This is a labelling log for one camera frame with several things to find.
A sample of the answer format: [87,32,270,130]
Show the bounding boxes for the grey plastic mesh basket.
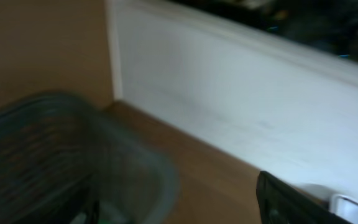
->
[0,92,180,224]

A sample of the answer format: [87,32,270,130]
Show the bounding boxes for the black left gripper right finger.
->
[256,171,351,224]

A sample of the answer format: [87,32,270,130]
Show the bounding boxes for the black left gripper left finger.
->
[70,175,100,224]

